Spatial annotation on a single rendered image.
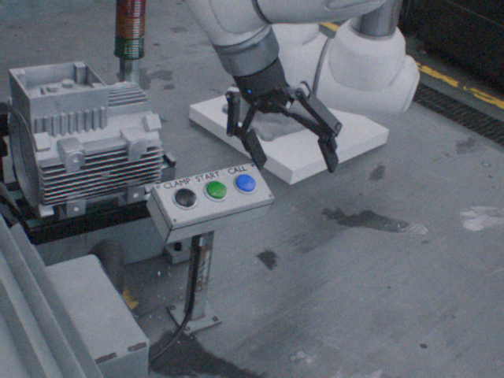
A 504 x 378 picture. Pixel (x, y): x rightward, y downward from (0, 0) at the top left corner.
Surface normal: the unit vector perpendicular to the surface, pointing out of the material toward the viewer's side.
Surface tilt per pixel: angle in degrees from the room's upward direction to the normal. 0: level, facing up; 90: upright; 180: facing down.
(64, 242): 90
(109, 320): 0
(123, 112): 88
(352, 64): 95
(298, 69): 81
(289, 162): 1
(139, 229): 90
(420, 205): 0
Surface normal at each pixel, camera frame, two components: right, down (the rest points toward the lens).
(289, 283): 0.13, -0.82
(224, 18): -0.28, 0.76
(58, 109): 0.53, 0.53
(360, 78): -0.27, 0.60
